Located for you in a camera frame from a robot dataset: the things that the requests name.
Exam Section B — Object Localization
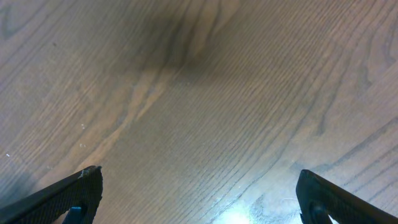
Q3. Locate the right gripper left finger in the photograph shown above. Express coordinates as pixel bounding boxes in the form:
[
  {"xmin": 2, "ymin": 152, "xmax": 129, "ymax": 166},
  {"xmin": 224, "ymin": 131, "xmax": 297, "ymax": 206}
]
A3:
[{"xmin": 1, "ymin": 166, "xmax": 103, "ymax": 224}]

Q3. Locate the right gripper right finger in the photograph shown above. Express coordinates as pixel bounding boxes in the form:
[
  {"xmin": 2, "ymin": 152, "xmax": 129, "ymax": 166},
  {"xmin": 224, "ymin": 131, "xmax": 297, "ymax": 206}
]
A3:
[{"xmin": 296, "ymin": 169, "xmax": 397, "ymax": 224}]

